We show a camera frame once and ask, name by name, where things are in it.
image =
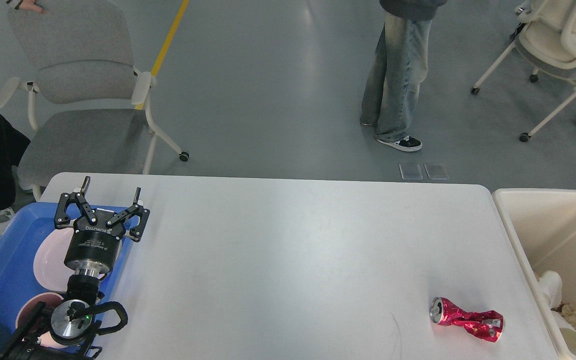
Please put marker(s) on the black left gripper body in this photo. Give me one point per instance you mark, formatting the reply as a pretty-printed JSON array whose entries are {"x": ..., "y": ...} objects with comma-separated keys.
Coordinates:
[{"x": 95, "y": 245}]

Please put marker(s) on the white paper sheet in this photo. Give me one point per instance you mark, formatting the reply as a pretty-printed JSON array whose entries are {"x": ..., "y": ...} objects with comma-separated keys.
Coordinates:
[{"x": 550, "y": 286}]

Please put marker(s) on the pink plate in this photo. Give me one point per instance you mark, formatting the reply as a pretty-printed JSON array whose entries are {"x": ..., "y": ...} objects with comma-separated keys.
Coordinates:
[{"x": 49, "y": 268}]

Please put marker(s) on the brown paper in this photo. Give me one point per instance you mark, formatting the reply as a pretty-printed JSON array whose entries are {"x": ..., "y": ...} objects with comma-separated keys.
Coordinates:
[{"x": 568, "y": 312}]

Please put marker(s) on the red item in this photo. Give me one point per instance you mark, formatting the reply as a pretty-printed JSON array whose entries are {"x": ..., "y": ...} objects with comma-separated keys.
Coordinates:
[{"x": 488, "y": 325}]

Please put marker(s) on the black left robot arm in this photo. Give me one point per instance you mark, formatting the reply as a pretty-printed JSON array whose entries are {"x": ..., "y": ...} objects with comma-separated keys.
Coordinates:
[{"x": 67, "y": 331}]

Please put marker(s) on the beige plastic bin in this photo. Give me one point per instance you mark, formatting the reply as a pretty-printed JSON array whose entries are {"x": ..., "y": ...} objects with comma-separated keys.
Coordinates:
[{"x": 541, "y": 226}]

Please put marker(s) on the blue plastic tray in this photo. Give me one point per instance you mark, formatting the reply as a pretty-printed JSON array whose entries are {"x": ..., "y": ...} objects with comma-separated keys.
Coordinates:
[{"x": 18, "y": 247}]

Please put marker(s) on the grey office chair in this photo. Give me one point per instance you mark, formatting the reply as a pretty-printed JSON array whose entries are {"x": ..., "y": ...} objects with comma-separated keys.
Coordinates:
[{"x": 81, "y": 50}]

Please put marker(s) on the white office chair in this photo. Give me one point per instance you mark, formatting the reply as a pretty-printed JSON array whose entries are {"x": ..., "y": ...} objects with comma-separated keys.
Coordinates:
[{"x": 547, "y": 41}]

